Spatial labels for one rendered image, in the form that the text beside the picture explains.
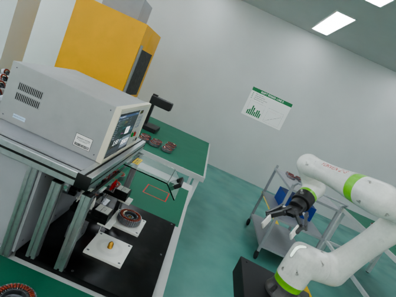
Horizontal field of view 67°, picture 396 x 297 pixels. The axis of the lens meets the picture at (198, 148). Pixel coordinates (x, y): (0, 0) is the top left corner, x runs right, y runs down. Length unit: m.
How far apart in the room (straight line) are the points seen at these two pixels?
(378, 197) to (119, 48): 4.18
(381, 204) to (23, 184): 1.14
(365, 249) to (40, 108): 1.30
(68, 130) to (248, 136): 5.58
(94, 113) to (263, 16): 5.76
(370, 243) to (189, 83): 5.46
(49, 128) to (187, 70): 5.43
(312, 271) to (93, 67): 4.24
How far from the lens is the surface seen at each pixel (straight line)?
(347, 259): 1.41
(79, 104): 1.07
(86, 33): 4.99
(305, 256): 1.33
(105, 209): 1.21
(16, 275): 1.13
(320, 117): 6.73
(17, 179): 1.07
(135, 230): 1.43
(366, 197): 1.19
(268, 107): 6.46
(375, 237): 1.36
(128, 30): 4.79
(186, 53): 6.45
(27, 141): 1.08
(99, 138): 1.05
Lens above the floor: 1.50
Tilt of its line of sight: 11 degrees down
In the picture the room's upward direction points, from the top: 25 degrees clockwise
